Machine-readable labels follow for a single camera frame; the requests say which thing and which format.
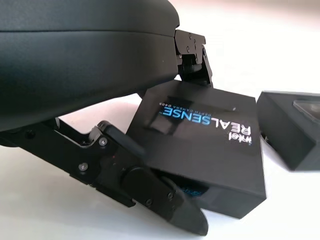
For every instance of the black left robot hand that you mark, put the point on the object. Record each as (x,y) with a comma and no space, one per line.
(75,62)

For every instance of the black RealSense box lid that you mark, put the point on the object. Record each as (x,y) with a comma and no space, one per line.
(212,155)

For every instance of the black camera box base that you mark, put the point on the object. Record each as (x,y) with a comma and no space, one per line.
(287,140)

